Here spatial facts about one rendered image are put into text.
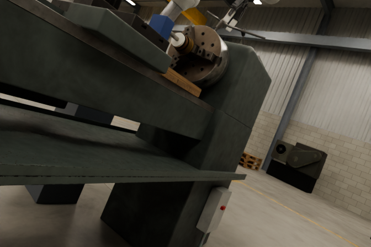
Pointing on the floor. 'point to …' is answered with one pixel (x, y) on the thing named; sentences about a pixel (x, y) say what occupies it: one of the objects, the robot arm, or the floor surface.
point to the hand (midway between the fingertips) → (227, 24)
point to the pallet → (247, 159)
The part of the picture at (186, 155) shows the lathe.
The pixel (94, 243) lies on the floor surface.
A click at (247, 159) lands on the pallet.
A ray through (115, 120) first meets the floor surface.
